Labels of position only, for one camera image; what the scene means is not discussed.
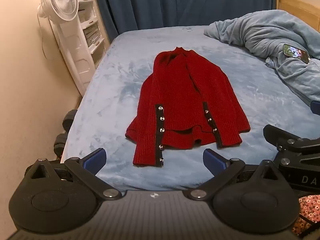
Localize dark blue curtain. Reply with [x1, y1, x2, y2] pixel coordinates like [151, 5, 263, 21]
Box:
[91, 0, 277, 42]

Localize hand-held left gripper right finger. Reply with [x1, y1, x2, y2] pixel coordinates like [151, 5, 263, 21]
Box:
[182, 149, 286, 201]

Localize red knit cardigan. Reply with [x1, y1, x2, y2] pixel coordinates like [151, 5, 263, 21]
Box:
[125, 46, 251, 167]

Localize light blue fleece blanket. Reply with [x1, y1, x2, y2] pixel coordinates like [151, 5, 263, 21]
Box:
[204, 9, 320, 105]

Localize white shelf unit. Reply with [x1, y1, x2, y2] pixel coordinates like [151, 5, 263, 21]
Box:
[49, 0, 111, 98]

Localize black dumbbell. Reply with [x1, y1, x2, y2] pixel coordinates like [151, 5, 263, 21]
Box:
[62, 109, 78, 132]
[53, 133, 68, 157]

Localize blue fleece bed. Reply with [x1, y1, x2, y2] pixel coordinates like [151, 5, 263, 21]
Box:
[60, 25, 320, 193]

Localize floral patterned clothing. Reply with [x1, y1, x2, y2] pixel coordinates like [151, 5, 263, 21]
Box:
[291, 194, 320, 237]

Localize wooden headboard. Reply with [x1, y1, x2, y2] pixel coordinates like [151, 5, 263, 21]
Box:
[276, 0, 320, 25]

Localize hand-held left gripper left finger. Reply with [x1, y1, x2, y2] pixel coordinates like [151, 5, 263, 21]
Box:
[25, 148, 122, 201]

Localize smartphone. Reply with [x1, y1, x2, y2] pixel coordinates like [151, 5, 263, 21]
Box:
[283, 44, 311, 63]

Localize white fan cable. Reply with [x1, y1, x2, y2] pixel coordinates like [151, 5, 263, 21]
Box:
[38, 12, 62, 61]

